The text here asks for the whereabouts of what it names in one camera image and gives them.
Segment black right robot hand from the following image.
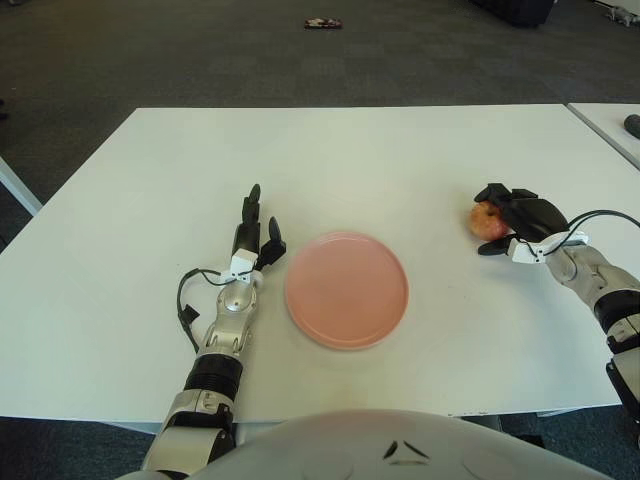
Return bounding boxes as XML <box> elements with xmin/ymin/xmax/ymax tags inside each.
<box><xmin>473</xmin><ymin>183</ymin><xmax>570</xmax><ymax>257</ymax></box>

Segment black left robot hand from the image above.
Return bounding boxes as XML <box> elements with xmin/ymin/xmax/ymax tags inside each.
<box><xmin>231</xmin><ymin>183</ymin><xmax>289</xmax><ymax>274</ymax></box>

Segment red yellow apple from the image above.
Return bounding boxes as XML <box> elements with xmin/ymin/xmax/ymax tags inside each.
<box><xmin>468</xmin><ymin>201</ymin><xmax>510</xmax><ymax>241</ymax></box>

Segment pink round plate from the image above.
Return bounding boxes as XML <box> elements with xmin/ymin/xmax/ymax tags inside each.
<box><xmin>284</xmin><ymin>230</ymin><xmax>411</xmax><ymax>350</ymax></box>

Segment large black case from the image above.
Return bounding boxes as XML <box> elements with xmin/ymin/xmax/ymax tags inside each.
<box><xmin>469</xmin><ymin>0</ymin><xmax>556</xmax><ymax>27</ymax></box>

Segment white table leg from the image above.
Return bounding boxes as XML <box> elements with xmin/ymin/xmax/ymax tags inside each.
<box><xmin>0</xmin><ymin>154</ymin><xmax>44</xmax><ymax>217</ymax></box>

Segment grey robot torso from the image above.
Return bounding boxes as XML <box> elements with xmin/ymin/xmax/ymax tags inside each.
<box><xmin>107</xmin><ymin>408</ymin><xmax>640</xmax><ymax>480</ymax></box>

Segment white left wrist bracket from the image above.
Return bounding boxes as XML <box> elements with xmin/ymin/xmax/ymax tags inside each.
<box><xmin>222</xmin><ymin>252</ymin><xmax>258</xmax><ymax>285</ymax></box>

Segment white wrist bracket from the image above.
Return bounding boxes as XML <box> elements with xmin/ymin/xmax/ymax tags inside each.
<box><xmin>512</xmin><ymin>230</ymin><xmax>591</xmax><ymax>265</ymax></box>
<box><xmin>222</xmin><ymin>252</ymin><xmax>258</xmax><ymax>285</ymax></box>

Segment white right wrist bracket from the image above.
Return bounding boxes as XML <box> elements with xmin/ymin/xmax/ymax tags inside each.
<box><xmin>512</xmin><ymin>230</ymin><xmax>591</xmax><ymax>265</ymax></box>

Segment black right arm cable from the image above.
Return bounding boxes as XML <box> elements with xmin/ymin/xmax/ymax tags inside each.
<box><xmin>537</xmin><ymin>209</ymin><xmax>640</xmax><ymax>256</ymax></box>

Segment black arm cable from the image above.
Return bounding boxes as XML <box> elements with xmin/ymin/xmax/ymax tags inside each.
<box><xmin>176</xmin><ymin>267</ymin><xmax>226</xmax><ymax>354</ymax></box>
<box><xmin>537</xmin><ymin>209</ymin><xmax>640</xmax><ymax>256</ymax></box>

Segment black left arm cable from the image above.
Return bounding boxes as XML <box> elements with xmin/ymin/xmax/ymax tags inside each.
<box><xmin>176</xmin><ymin>267</ymin><xmax>226</xmax><ymax>354</ymax></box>

